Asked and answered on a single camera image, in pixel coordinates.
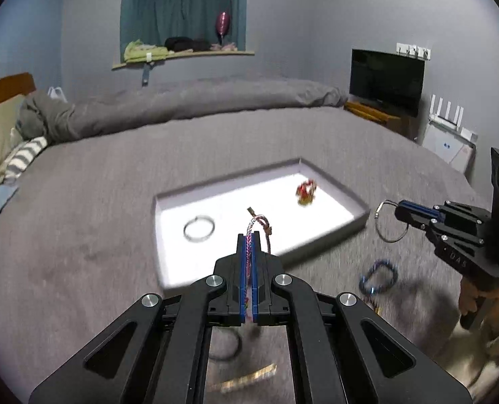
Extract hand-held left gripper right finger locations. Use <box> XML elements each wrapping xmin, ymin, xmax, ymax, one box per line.
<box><xmin>251</xmin><ymin>233</ymin><xmax>473</xmax><ymax>404</ymax></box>

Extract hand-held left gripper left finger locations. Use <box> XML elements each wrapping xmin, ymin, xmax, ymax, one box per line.
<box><xmin>28</xmin><ymin>233</ymin><xmax>250</xmax><ymax>404</ymax></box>

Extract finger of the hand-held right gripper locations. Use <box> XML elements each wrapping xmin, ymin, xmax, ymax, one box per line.
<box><xmin>400</xmin><ymin>200</ymin><xmax>491</xmax><ymax>221</ymax></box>
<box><xmin>394</xmin><ymin>205</ymin><xmax>486</xmax><ymax>247</ymax></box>

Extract thin wire bracelet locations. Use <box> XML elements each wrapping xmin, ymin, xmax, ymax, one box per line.
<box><xmin>375</xmin><ymin>200</ymin><xmax>411</xmax><ymax>243</ymax></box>

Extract pink braided bracelet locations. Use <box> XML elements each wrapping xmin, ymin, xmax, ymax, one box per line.
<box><xmin>243</xmin><ymin>206</ymin><xmax>275</xmax><ymax>325</ymax></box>

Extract grey jewelry tray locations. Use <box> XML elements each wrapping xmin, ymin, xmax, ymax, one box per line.
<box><xmin>152</xmin><ymin>158</ymin><xmax>371</xmax><ymax>291</ymax></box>

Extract blue bead bracelet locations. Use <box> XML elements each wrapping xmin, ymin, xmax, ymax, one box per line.
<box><xmin>359</xmin><ymin>260</ymin><xmax>398</xmax><ymax>295</ymax></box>

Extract person's right forearm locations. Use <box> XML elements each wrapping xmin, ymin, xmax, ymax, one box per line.
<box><xmin>436</xmin><ymin>299</ymin><xmax>499</xmax><ymax>401</ymax></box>

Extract person's right hand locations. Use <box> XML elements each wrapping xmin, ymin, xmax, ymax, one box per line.
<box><xmin>459</xmin><ymin>278</ymin><xmax>499</xmax><ymax>319</ymax></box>

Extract silver bangle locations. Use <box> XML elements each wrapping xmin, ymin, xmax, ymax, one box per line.
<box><xmin>183</xmin><ymin>215</ymin><xmax>215</xmax><ymax>243</ymax></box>

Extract white router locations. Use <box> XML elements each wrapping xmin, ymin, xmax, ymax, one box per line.
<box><xmin>428</xmin><ymin>95</ymin><xmax>464</xmax><ymax>129</ymax></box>

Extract wooden television stand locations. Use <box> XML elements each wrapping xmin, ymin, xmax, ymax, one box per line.
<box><xmin>344</xmin><ymin>100</ymin><xmax>414</xmax><ymax>137</ymax></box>

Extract black television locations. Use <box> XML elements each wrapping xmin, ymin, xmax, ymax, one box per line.
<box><xmin>349</xmin><ymin>49</ymin><xmax>426</xmax><ymax>117</ymax></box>

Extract grey bed sheet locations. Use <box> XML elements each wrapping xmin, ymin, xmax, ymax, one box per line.
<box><xmin>0</xmin><ymin>105</ymin><xmax>498</xmax><ymax>404</ymax></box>

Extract grey duvet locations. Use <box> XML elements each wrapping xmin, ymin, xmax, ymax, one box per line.
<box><xmin>16</xmin><ymin>76</ymin><xmax>349</xmax><ymax>141</ymax></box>

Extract wooden window sill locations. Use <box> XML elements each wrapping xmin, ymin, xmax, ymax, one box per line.
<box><xmin>112</xmin><ymin>50</ymin><xmax>255</xmax><ymax>70</ymax></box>

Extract black clothes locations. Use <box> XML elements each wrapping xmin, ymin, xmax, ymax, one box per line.
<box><xmin>164</xmin><ymin>36</ymin><xmax>211</xmax><ymax>52</ymax></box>

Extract green cloth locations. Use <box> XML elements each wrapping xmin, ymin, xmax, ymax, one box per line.
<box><xmin>124</xmin><ymin>40</ymin><xmax>169</xmax><ymax>63</ymax></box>

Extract maroon vase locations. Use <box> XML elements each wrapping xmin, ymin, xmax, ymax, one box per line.
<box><xmin>215</xmin><ymin>12</ymin><xmax>231</xmax><ymax>47</ymax></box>

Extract striped pillow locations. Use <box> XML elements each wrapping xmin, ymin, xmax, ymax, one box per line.
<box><xmin>3</xmin><ymin>136</ymin><xmax>49</xmax><ymax>183</ymax></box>

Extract teal window curtain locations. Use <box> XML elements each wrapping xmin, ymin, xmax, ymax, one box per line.
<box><xmin>121</xmin><ymin>0</ymin><xmax>248</xmax><ymax>62</ymax></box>

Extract wooden headboard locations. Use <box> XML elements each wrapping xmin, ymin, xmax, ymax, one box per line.
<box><xmin>0</xmin><ymin>72</ymin><xmax>37</xmax><ymax>112</ymax></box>

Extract black hair tie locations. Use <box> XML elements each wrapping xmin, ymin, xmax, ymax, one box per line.
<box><xmin>209</xmin><ymin>327</ymin><xmax>242</xmax><ymax>362</ymax></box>

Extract red beaded bracelet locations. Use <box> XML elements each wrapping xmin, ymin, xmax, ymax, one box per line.
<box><xmin>295</xmin><ymin>179</ymin><xmax>318</xmax><ymax>208</ymax></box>

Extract white wall hook rack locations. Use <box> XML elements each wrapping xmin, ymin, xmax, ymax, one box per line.
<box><xmin>396</xmin><ymin>43</ymin><xmax>432</xmax><ymax>60</ymax></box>

